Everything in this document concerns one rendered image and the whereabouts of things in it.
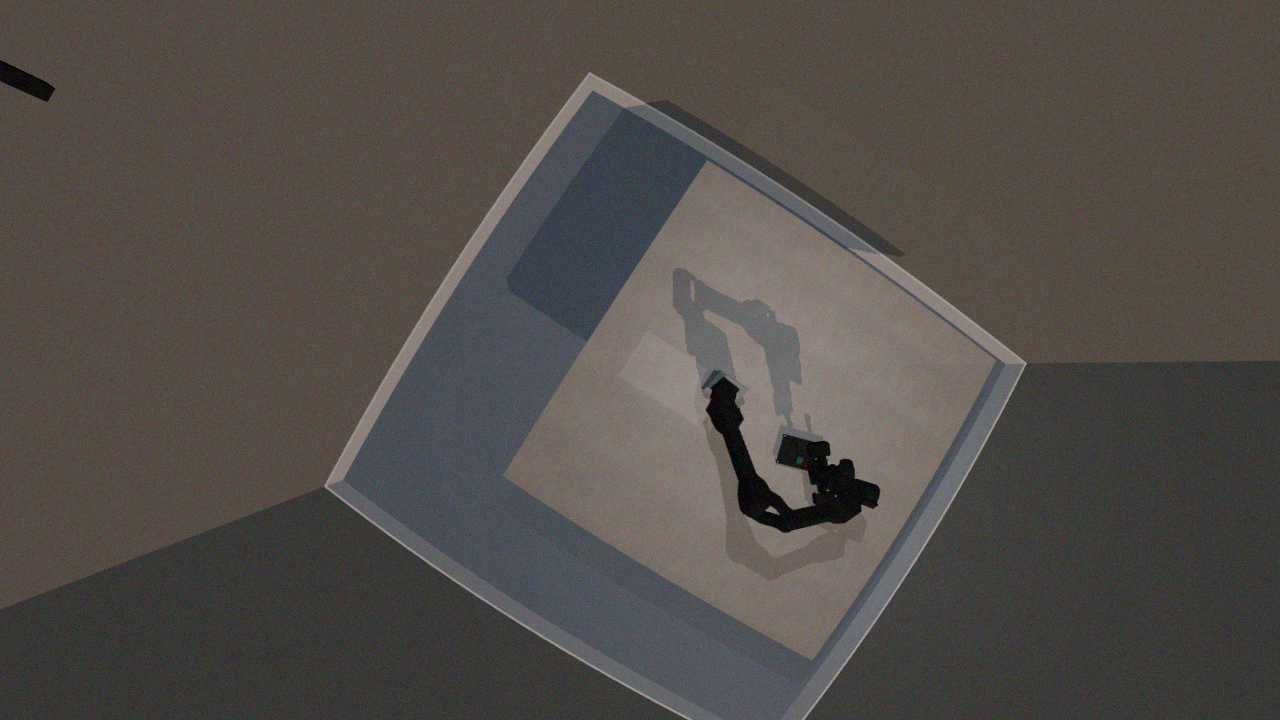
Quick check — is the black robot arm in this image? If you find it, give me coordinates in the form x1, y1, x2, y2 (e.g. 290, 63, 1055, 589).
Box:
707, 377, 881, 533

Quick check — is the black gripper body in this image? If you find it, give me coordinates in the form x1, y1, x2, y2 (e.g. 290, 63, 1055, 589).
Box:
806, 441, 842, 505

